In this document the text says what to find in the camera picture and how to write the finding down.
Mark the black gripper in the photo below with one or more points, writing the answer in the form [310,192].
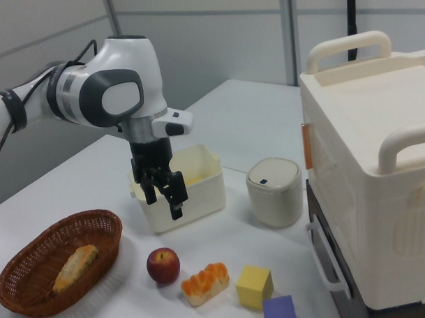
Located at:
[151,155]

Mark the purple foam cube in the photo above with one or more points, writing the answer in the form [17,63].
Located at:
[280,313]

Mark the small cream lidded trash can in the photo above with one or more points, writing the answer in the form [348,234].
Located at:
[274,203]

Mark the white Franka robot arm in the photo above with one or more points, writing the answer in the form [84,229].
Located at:
[132,65]

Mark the orange glazed bread loaf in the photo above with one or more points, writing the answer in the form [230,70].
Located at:
[204,282]

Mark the brown wicker basket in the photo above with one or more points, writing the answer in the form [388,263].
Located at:
[31,257]

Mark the long seeded bread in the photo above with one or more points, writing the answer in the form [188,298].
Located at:
[74,267]

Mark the cream plastic open bin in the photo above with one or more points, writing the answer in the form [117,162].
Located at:
[197,198]

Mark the yellow foam cube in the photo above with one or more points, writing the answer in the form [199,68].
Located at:
[251,289]

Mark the black pole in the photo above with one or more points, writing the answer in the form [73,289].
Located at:
[351,27]

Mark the red apple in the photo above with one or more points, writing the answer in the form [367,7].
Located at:
[162,267]

